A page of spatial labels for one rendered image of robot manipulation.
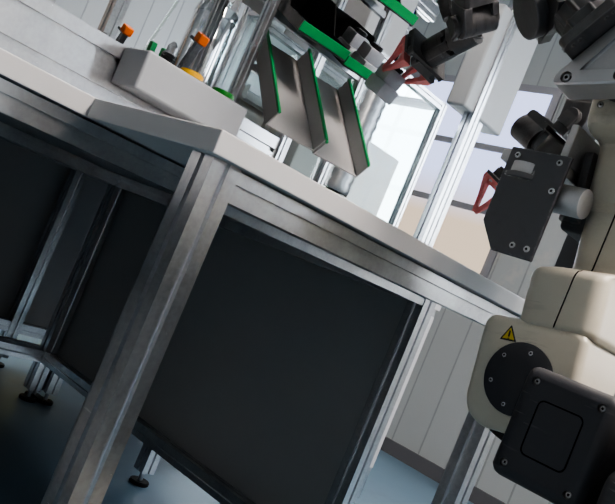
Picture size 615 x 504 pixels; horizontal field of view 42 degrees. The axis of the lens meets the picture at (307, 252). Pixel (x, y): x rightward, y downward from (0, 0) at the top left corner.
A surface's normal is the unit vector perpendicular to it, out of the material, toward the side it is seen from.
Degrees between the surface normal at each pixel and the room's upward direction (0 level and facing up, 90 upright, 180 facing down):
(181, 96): 90
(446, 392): 90
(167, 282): 90
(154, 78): 90
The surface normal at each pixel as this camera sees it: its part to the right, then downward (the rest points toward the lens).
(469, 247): -0.64, -0.29
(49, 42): 0.68, 0.26
